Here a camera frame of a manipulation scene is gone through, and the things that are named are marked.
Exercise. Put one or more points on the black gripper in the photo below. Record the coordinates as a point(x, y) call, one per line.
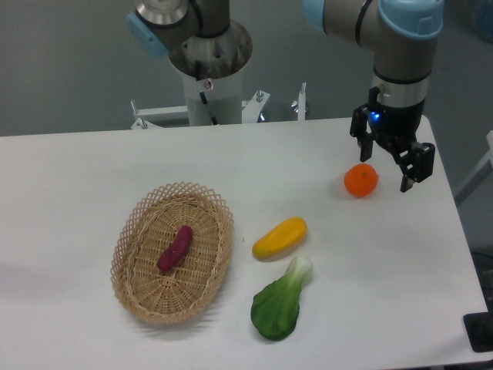
point(394, 129)

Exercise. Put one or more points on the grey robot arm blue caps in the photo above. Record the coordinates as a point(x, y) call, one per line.
point(402, 35)

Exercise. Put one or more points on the oval woven wicker basket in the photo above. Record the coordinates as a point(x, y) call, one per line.
point(182, 293)

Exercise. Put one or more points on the purple sweet potato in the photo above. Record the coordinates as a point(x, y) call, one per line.
point(177, 250)

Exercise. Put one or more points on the orange tangerine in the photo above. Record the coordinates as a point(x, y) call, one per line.
point(361, 180)

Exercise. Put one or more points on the yellow mango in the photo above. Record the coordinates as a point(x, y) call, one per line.
point(287, 234)

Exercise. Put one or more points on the green bok choy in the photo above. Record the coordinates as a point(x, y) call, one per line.
point(275, 309)

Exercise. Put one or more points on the black device at table edge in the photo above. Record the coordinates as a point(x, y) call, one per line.
point(479, 330)

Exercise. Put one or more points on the white metal mounting frame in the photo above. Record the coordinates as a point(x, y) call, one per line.
point(246, 109)

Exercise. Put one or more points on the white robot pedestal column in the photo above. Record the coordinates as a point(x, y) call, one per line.
point(212, 68)

